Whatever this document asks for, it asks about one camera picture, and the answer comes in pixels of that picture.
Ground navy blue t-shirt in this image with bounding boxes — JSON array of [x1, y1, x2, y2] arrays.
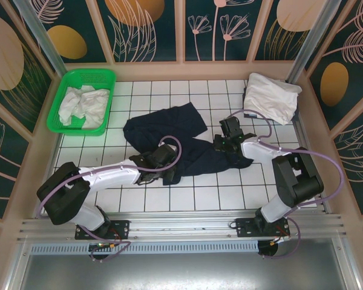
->
[[122, 101, 255, 187]]

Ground green plastic basket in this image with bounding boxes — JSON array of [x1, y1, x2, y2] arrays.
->
[[45, 68, 117, 137]]

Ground white folded t-shirt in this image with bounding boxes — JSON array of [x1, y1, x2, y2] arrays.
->
[[243, 72, 303, 126]]

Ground white crumpled t-shirt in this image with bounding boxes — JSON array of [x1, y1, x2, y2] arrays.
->
[[57, 84, 111, 129]]

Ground grey steel sheet panel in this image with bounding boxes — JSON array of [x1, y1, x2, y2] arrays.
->
[[18, 237, 363, 290]]

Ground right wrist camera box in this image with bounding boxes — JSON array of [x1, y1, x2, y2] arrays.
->
[[219, 117, 242, 137]]

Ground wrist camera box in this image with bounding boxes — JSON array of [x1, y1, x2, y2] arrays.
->
[[152, 144, 177, 166], [219, 117, 242, 137]]

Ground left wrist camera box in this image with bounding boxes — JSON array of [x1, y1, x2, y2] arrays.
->
[[152, 144, 177, 166]]

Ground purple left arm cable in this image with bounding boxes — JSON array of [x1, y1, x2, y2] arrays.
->
[[38, 135, 182, 263]]

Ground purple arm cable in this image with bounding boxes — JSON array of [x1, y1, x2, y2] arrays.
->
[[38, 135, 182, 263], [229, 109, 345, 260]]

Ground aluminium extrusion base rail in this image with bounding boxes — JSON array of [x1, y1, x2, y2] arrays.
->
[[16, 211, 348, 242]]

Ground grey slotted cable duct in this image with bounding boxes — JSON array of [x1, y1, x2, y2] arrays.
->
[[30, 240, 260, 255]]

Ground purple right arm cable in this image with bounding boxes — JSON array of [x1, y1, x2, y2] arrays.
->
[[229, 109, 345, 260]]

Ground aluminium frame post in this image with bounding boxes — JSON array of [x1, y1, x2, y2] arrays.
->
[[13, 0, 77, 91], [286, 0, 345, 85]]

